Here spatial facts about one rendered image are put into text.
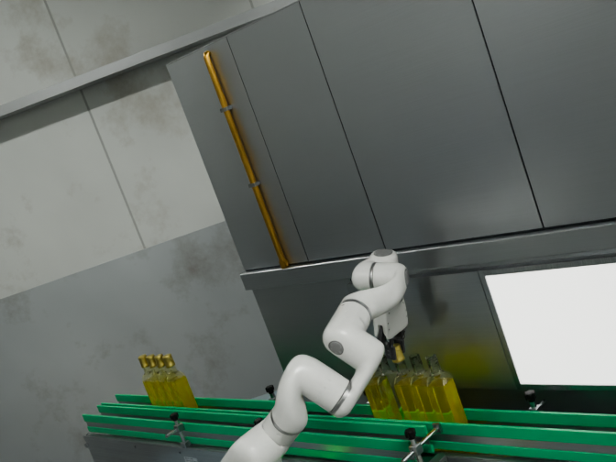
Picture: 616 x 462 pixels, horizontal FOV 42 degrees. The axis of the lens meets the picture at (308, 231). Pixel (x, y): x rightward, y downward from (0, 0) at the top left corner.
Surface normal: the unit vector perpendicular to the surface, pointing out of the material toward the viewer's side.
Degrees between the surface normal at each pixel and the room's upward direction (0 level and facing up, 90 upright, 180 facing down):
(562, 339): 90
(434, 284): 90
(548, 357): 90
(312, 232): 90
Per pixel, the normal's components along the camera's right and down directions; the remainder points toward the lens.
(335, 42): -0.64, 0.36
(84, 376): -0.06, 0.19
